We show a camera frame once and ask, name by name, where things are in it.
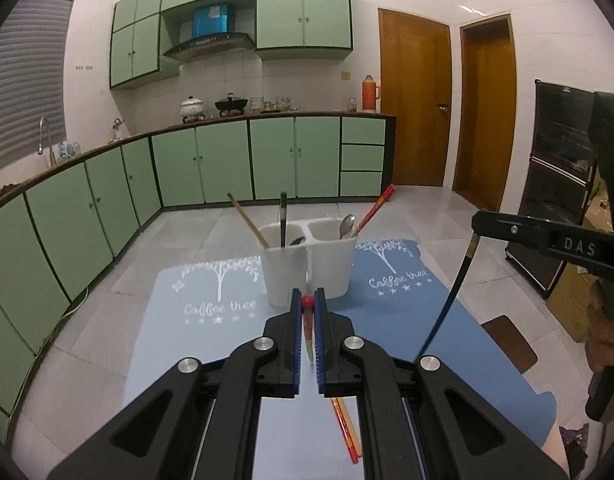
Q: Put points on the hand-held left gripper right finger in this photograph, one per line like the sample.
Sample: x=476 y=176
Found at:
x=320 y=350

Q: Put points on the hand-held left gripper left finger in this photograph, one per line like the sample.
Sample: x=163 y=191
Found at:
x=297 y=350

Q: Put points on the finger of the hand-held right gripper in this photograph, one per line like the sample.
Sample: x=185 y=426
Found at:
x=527 y=237

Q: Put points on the red topped chopstick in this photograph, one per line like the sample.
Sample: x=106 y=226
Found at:
x=308 y=320

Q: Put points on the pale orange wooden chopstick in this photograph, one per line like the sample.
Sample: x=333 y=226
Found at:
x=349 y=422

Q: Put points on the white two-compartment utensil holder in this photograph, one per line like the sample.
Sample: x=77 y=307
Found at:
x=332 y=265

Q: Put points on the red lacquered chopstick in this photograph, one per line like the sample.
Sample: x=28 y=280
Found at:
x=344 y=432

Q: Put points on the black chopstick with gold band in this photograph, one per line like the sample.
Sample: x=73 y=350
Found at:
x=454 y=290

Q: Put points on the metal spoon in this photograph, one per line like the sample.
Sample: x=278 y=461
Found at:
x=347 y=225

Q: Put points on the plain wooden chopstick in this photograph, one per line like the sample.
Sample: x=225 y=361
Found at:
x=247 y=220

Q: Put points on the red printed wooden chopstick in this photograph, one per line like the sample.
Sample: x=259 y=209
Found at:
x=374 y=210

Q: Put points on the person's right hand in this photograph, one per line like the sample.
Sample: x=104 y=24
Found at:
x=604 y=335

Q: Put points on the black glass-front cabinet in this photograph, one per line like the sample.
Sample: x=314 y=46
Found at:
x=552 y=170

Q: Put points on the light blue printed mat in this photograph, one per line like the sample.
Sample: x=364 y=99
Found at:
x=212 y=340

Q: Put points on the dark blue printed mat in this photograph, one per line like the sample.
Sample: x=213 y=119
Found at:
x=412 y=310

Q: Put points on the brown square pad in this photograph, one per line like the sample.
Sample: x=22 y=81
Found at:
x=509 y=342

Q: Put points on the brown wooden door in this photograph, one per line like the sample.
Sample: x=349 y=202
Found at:
x=412 y=85
x=487 y=110

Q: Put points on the green drawer stack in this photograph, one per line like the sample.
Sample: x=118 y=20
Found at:
x=363 y=157

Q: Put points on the green lower kitchen cabinets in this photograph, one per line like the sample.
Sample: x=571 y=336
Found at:
x=222 y=160

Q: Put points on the orange thermos flask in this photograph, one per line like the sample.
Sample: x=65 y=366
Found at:
x=370 y=95

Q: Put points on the dark patterned cloth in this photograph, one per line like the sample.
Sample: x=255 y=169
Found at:
x=573 y=447

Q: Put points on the small brown jar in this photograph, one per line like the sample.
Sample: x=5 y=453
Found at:
x=353 y=105

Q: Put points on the group of glass jars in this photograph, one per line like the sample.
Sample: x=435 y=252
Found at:
x=274 y=104

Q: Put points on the black wok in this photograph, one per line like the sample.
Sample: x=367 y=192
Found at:
x=232 y=104

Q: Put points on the white cooking pot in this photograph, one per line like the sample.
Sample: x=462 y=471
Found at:
x=192 y=109

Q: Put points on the clear plastic containers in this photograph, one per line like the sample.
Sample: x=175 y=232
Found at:
x=68 y=151

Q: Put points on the black range hood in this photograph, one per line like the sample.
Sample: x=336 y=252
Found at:
x=212 y=46

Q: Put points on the metal kitchen faucet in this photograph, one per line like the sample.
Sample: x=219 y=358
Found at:
x=46 y=135

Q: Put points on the dark cloth pile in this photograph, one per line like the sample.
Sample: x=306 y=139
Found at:
x=2 y=192

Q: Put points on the grey window blind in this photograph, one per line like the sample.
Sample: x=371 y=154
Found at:
x=27 y=80

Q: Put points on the green upper wall cabinets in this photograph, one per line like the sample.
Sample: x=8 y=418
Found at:
x=302 y=15

